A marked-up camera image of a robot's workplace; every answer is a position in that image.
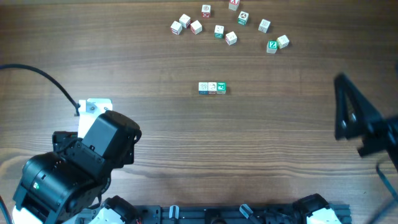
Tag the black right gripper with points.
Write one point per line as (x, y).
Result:
(351, 109)

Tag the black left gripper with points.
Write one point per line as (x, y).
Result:
(62, 140)

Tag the green letter block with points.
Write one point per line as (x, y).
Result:
(221, 88)

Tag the plain number one block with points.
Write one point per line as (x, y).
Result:
(231, 38)

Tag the blue-sided white block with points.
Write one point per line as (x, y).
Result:
(203, 88)

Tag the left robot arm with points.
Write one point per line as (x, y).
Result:
(57, 185)

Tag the yellow turtle block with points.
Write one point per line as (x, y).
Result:
(282, 41)

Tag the green Z block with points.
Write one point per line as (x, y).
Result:
(272, 47)

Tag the blue K block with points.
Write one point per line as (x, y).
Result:
(264, 25)

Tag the green ladybug block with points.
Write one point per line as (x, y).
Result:
(243, 18)

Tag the green N block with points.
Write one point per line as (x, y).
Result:
(219, 31)

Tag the red Z white block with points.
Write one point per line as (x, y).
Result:
(176, 28)

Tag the red X block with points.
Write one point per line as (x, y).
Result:
(234, 4)

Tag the red-edged white block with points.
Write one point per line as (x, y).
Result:
(185, 20)

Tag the red animal sketch block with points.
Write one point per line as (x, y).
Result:
(196, 27)

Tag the red Q block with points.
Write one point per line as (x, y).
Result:
(206, 10)

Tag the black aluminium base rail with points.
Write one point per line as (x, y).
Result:
(275, 213)

